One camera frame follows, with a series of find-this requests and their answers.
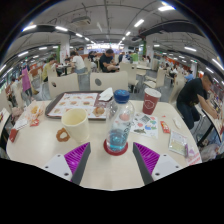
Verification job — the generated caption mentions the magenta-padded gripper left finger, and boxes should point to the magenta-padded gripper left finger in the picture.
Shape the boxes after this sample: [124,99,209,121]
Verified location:
[40,141,92,186]

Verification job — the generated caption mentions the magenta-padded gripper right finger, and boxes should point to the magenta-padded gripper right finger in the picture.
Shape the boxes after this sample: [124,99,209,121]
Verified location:
[132,142,184,186]

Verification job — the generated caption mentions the clear bottle with blue cap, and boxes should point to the clear bottle with blue cap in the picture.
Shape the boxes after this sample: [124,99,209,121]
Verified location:
[105,88,136,154]

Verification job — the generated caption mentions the clear plastic packet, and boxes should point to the clear plastic packet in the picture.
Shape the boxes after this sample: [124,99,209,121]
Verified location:
[168,129,189,157]

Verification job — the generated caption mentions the white and pink leaflet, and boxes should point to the white and pink leaflet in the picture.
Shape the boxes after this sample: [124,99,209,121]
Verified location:
[184,146,203,167]

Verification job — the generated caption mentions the small red sauce packet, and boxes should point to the small red sauce packet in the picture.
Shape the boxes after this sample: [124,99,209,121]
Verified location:
[159,120,171,134]

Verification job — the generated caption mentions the colourful printed sticker sheet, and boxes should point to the colourful printed sticker sheet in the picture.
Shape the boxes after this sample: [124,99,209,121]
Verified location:
[129,111,160,140]

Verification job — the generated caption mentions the red flat snack packet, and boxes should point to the red flat snack packet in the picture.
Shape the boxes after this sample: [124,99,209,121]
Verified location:
[29,118,41,128]

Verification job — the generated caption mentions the flat round red coaster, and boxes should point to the flat round red coaster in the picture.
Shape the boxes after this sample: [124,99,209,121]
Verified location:
[102,138,129,157]

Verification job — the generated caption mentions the white printed card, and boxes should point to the white printed card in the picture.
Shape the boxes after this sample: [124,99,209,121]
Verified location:
[12,116,29,131]

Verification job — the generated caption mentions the dark food tray with liner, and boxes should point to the dark food tray with liner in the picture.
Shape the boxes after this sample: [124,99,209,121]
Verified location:
[44,90,114,120]

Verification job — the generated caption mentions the pink bag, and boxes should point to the pink bag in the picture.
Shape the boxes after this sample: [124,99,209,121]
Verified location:
[11,106,24,123]

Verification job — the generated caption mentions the red paper cup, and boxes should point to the red paper cup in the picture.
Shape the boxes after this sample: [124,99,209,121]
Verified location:
[142,87,162,116]

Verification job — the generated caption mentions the dark-edged neighbouring table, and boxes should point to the dark-edged neighbouring table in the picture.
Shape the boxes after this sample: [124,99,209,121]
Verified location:
[201,106,224,134]

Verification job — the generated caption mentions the person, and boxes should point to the person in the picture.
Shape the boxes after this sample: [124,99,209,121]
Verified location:
[69,50,88,75]
[175,72,219,129]
[98,48,120,74]
[41,57,58,83]
[184,69,195,83]
[129,50,140,64]
[19,63,34,98]

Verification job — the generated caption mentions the cream chair with round hole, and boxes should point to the cream chair with round hole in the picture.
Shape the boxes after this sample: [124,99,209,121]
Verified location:
[89,70,130,92]
[47,73,81,100]

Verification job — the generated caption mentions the plain cream chair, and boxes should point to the plain cream chair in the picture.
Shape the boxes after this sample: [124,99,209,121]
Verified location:
[0,89,13,114]

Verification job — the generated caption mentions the cream dining chairs group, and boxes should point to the cream dining chairs group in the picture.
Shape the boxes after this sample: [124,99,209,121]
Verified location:
[29,58,178,101]

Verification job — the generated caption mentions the white paper napkin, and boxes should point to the white paper napkin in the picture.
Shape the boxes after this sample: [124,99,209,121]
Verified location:
[98,87,115,102]

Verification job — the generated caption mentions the ceiling air conditioner unit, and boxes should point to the ceiling air conditioner unit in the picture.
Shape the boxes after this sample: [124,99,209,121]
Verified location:
[70,15,93,28]

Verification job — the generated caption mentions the ceiling strip lights group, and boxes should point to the ceiling strip lights group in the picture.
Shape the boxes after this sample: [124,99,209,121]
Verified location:
[0,3,224,81]

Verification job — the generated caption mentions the cream mug with pretzel handle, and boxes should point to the cream mug with pretzel handle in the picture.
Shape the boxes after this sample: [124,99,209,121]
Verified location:
[55,107,91,145]

